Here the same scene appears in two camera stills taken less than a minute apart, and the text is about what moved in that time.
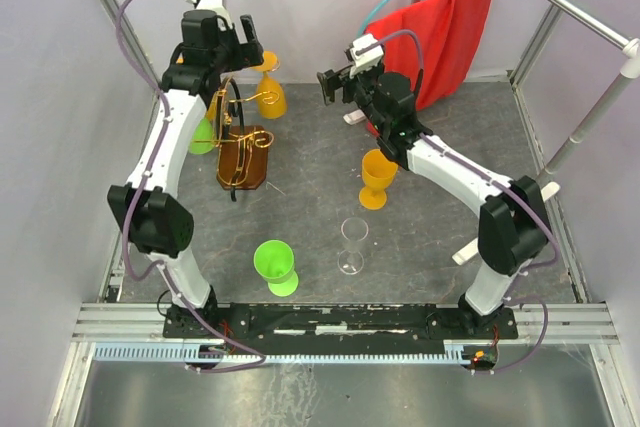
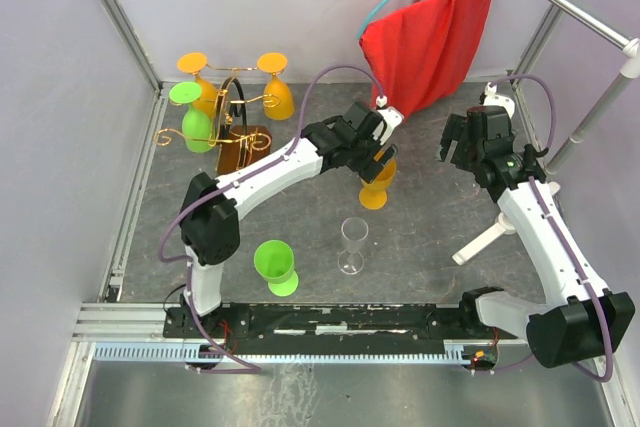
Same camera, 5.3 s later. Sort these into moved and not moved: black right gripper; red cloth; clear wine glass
Moved: black right gripper
Not moved: clear wine glass; red cloth
